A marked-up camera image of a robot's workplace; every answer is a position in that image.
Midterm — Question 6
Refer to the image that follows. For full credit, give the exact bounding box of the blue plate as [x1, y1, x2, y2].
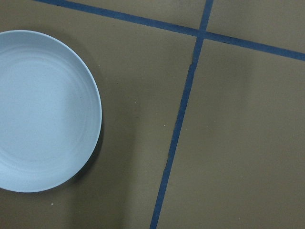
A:
[0, 30, 102, 192]

